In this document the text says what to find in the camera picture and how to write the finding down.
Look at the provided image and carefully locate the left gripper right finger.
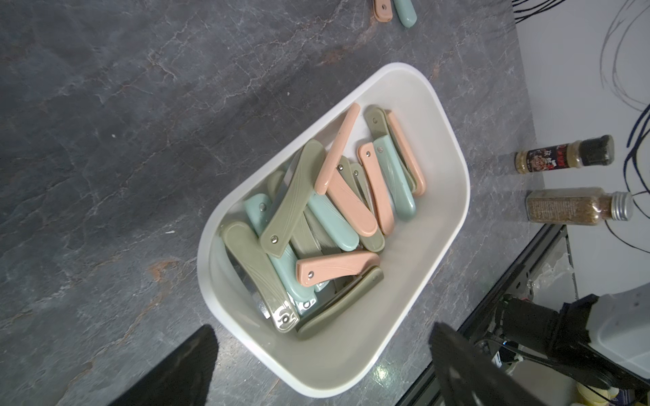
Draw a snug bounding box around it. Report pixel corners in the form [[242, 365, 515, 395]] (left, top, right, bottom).
[[429, 322, 542, 405]]

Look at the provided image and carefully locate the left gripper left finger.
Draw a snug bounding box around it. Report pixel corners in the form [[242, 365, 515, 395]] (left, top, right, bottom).
[[112, 324, 218, 405]]

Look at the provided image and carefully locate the white plastic storage box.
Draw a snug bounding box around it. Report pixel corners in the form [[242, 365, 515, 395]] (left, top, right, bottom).
[[197, 63, 471, 399]]

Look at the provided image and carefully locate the teal folding fruit knife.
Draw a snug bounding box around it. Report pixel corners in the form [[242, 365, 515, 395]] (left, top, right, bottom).
[[393, 0, 417, 29]]

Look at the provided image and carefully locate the pink folding fruit knife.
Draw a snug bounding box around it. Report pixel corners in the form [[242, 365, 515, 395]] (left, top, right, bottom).
[[373, 0, 393, 23]]

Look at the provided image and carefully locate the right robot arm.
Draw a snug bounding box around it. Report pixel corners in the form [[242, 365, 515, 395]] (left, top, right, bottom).
[[495, 284, 649, 391]]

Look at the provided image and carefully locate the teal folding knife middle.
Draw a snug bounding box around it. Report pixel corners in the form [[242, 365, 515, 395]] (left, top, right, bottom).
[[307, 192, 360, 252]]

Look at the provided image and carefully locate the pink folding knife middle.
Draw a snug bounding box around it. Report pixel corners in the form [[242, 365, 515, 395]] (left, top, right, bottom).
[[327, 171, 378, 237]]

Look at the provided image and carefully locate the olive folding knife top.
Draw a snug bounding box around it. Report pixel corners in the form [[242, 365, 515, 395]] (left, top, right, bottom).
[[259, 140, 325, 258]]

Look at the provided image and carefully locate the glass spice jar silver cap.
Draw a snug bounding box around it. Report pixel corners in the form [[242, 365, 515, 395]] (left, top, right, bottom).
[[526, 188, 633, 226]]

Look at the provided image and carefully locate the spice jar black cap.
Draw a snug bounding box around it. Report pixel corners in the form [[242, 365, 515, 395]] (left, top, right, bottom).
[[515, 135, 614, 174]]

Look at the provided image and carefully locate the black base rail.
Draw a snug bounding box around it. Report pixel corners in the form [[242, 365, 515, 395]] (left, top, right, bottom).
[[398, 225, 567, 405]]

